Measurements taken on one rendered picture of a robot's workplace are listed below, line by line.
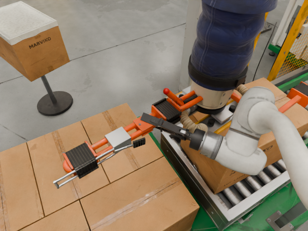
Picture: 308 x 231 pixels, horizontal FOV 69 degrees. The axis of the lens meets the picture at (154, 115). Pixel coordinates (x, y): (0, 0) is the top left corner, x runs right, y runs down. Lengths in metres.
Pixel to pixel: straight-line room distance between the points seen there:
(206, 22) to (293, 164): 0.48
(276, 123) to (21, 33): 1.84
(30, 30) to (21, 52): 0.18
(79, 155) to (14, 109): 2.33
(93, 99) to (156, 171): 1.53
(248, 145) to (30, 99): 2.67
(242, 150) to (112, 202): 0.90
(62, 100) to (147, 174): 1.66
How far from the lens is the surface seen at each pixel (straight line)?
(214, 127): 1.00
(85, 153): 0.75
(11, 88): 3.35
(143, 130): 0.79
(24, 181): 1.69
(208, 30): 0.78
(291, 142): 0.62
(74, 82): 3.10
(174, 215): 1.40
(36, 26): 2.11
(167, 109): 0.86
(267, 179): 1.64
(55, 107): 2.79
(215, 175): 1.34
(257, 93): 0.79
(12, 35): 2.07
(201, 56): 0.83
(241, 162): 0.78
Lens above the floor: 1.88
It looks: 48 degrees down
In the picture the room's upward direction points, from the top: straight up
